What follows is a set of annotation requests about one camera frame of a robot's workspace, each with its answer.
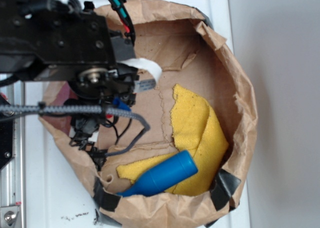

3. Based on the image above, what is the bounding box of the brown paper bag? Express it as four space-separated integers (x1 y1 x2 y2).
41 0 258 227

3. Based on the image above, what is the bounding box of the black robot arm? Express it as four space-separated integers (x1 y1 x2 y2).
0 0 139 146

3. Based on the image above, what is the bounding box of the aluminium frame rail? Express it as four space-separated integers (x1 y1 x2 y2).
0 72 27 228

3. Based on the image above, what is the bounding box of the white plastic board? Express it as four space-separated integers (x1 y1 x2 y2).
24 0 252 228

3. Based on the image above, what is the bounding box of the blue plastic bottle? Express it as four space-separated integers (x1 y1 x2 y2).
117 150 198 197

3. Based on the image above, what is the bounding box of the black metal bracket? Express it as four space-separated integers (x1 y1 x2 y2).
0 94 15 171

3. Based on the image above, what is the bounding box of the grey braided cable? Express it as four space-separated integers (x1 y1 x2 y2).
0 101 151 156

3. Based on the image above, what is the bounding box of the white flat ribbon cable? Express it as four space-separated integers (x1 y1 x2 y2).
122 58 163 92

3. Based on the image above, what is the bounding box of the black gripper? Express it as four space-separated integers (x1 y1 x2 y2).
67 64 139 143

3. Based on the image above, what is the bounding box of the black teal cable bundle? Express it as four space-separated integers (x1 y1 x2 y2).
99 0 137 42

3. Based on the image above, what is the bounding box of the yellow cloth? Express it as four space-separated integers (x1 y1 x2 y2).
116 84 229 196

